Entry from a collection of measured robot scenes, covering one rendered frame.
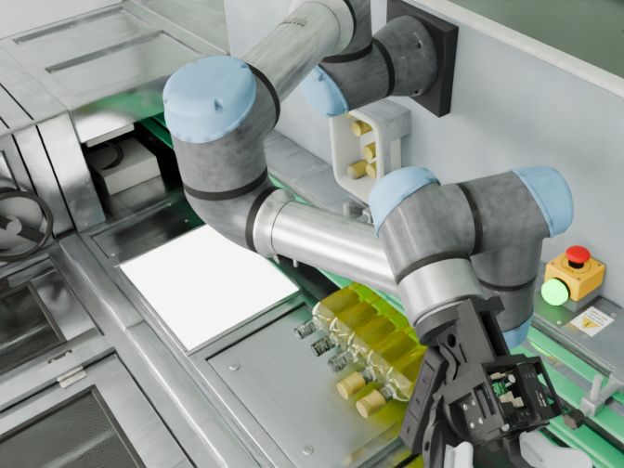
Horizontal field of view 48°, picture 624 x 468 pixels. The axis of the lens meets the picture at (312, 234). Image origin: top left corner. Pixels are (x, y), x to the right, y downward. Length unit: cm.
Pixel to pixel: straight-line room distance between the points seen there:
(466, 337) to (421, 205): 13
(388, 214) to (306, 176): 113
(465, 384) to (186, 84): 50
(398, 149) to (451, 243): 86
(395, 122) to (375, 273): 68
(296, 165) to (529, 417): 133
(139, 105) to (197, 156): 120
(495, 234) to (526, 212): 4
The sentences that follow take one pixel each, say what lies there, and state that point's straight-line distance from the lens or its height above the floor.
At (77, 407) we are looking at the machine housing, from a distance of 169.
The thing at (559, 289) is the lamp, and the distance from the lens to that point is 125.
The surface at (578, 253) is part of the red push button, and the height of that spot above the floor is 80.
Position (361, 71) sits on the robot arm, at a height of 93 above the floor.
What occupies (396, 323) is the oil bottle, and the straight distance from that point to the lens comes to 142.
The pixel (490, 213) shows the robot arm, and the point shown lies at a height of 121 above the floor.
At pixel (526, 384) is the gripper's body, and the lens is 62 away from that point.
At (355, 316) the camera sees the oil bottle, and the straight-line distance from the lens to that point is 144.
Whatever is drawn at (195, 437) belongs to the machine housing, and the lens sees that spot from 152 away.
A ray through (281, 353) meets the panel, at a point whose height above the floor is 114.
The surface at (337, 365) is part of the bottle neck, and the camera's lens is 137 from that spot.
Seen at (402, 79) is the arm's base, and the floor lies 85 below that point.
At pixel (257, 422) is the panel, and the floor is 129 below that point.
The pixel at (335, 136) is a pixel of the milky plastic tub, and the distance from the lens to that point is 160.
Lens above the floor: 163
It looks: 25 degrees down
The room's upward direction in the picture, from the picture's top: 117 degrees counter-clockwise
